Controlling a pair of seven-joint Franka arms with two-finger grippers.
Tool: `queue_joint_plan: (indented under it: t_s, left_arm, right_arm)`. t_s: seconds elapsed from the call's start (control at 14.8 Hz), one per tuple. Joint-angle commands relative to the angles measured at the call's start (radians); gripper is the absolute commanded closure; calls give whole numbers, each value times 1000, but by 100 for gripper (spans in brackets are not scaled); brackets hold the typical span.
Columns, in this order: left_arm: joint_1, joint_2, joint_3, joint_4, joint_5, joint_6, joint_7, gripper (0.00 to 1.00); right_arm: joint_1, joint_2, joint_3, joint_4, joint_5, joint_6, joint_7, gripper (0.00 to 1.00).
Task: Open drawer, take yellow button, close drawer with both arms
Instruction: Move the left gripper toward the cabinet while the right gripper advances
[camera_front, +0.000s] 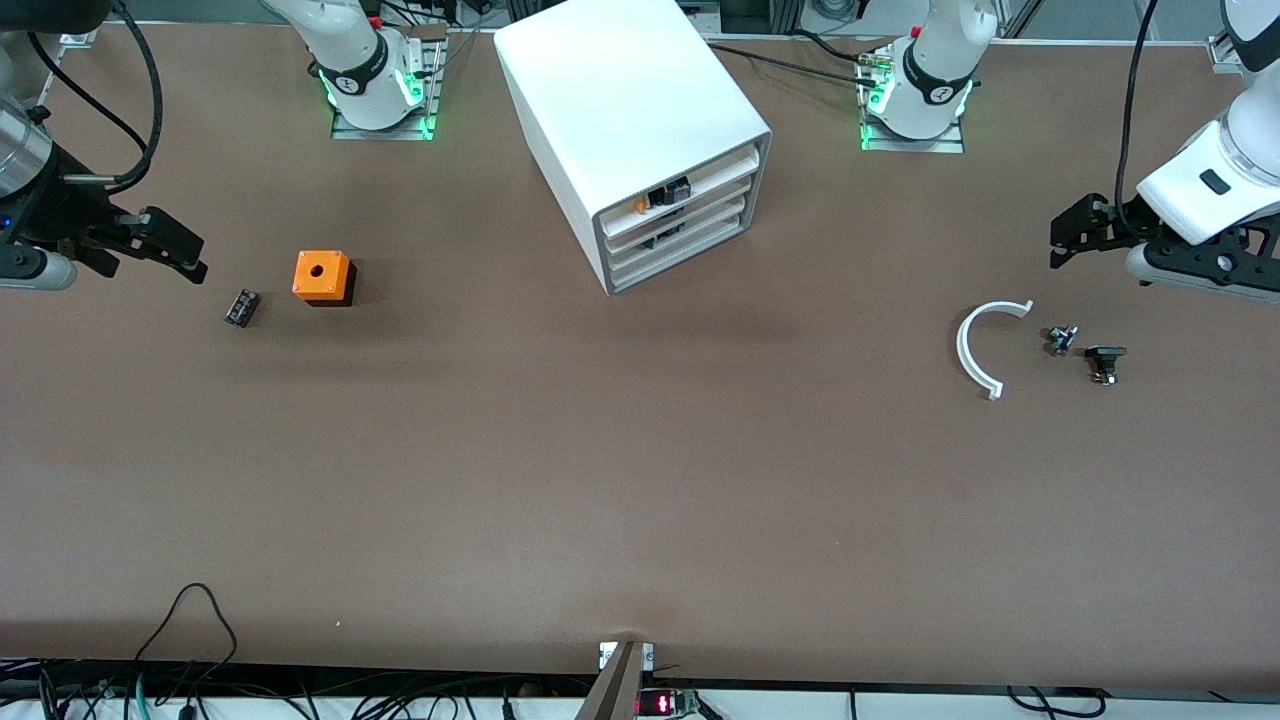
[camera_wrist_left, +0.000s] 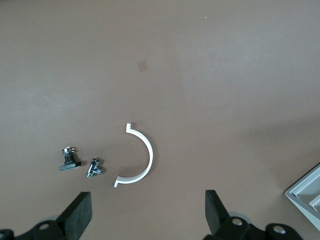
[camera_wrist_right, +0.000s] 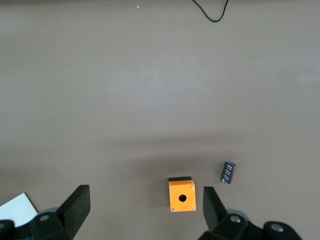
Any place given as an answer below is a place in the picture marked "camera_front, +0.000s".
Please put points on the white curved plastic arc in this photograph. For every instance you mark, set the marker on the white curved plastic arc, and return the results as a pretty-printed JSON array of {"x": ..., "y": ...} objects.
[{"x": 962, "y": 345}]

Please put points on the small silver metal component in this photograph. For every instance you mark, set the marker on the small silver metal component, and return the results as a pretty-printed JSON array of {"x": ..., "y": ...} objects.
[{"x": 1062, "y": 340}]

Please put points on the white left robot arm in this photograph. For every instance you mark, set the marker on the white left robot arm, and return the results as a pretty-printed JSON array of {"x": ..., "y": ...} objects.
[{"x": 935, "y": 60}]

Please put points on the small black switch component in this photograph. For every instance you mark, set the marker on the small black switch component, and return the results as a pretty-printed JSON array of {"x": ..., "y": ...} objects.
[{"x": 1104, "y": 355}]

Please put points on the white empty drawer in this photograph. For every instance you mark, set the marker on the white empty drawer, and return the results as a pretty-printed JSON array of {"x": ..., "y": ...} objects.
[{"x": 720, "y": 231}]

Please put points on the small black contact block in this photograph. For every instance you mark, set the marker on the small black contact block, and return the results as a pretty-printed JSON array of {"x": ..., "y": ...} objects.
[{"x": 242, "y": 307}]

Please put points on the white drawer holding green button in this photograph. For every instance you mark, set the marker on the white drawer holding green button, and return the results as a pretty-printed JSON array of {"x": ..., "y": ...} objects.
[{"x": 720, "y": 214}]

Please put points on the grey camera stand post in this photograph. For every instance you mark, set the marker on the grey camera stand post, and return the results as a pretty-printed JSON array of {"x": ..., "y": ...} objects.
[{"x": 615, "y": 690}]

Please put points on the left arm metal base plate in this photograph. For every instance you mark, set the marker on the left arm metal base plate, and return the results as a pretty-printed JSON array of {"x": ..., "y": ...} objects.
[{"x": 950, "y": 145}]

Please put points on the green mushroom push button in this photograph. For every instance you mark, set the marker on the green mushroom push button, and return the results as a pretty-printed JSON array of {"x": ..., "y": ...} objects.
[{"x": 665, "y": 236}]

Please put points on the small red display device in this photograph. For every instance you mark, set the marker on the small red display device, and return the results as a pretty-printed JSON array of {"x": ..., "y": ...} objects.
[{"x": 665, "y": 703}]

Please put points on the white drawer holding red button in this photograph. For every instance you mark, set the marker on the white drawer holding red button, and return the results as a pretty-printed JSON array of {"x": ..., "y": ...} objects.
[{"x": 720, "y": 197}]

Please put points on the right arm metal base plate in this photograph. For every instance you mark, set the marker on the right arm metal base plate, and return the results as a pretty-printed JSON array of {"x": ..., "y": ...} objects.
[{"x": 432, "y": 110}]

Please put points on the white drawer cabinet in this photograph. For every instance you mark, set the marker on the white drawer cabinet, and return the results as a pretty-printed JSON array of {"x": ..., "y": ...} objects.
[{"x": 620, "y": 90}]

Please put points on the yellow mushroom push button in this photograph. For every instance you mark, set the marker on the yellow mushroom push button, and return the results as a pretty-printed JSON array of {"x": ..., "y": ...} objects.
[{"x": 668, "y": 192}]

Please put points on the orange button enclosure box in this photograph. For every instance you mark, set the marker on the orange button enclosure box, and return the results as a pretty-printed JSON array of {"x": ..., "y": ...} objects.
[{"x": 320, "y": 272}]

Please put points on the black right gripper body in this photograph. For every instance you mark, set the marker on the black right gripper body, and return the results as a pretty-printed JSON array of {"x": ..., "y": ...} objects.
[{"x": 58, "y": 210}]

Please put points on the aluminium corner bracket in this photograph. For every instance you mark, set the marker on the aluminium corner bracket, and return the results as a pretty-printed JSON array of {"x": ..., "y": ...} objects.
[
  {"x": 78, "y": 40},
  {"x": 1225, "y": 50}
]

